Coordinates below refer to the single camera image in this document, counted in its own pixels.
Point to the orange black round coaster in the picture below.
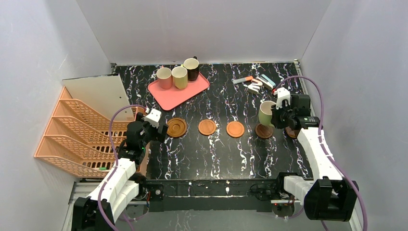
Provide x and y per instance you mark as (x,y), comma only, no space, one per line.
(292,133)

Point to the white board sheet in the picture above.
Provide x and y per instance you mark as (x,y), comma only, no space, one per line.
(105,93)

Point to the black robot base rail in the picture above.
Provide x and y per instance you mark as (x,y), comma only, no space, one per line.
(262,195)

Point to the orange white marker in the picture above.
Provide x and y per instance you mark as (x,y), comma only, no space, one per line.
(241,80)

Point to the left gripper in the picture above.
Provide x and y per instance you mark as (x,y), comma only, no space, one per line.
(158,133)

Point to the brown grooved wooden coaster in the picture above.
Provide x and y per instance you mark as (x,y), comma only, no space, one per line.
(177,127)

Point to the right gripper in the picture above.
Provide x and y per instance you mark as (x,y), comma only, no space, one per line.
(277,117)

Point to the light wooden coaster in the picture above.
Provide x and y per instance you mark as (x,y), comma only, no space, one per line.
(235,129)

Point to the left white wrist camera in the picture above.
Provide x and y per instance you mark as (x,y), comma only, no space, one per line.
(153,117)

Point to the green mug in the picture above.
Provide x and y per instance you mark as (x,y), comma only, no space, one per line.
(265,113)

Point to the black mug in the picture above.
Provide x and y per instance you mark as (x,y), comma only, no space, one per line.
(192,66)

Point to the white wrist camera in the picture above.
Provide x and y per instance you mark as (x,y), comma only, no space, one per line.
(283,98)
(153,117)

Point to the orange desk organiser box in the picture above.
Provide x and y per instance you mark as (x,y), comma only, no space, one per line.
(139,134)

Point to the yellow-green mug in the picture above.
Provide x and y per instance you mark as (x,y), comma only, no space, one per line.
(180,77)

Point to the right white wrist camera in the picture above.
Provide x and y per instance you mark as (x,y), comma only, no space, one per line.
(283,98)

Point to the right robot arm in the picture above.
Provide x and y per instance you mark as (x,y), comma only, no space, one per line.
(318,159)

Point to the pink mug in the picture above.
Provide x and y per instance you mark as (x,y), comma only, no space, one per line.
(164,77)

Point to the pink serving tray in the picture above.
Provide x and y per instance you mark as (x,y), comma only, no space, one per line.
(170,98)

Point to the dark brown wooden coaster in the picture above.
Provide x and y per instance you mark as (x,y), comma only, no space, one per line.
(264,132)

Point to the plain brown coaster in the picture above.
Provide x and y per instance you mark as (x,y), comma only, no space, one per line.
(207,127)

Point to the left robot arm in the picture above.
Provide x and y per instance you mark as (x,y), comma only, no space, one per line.
(118,178)

